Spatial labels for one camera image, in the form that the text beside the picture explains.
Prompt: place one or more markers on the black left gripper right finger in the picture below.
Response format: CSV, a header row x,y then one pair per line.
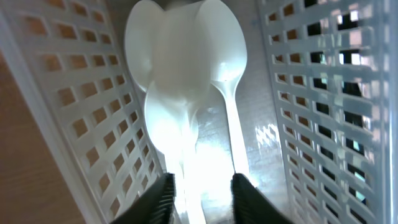
x,y
250,206

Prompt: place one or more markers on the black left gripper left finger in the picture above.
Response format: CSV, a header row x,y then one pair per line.
x,y
155,206

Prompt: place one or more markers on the white plastic spoon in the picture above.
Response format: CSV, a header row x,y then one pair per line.
x,y
140,35
182,74
228,57
170,129

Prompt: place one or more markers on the clear perforated plastic basket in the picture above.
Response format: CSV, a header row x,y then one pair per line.
x,y
317,105

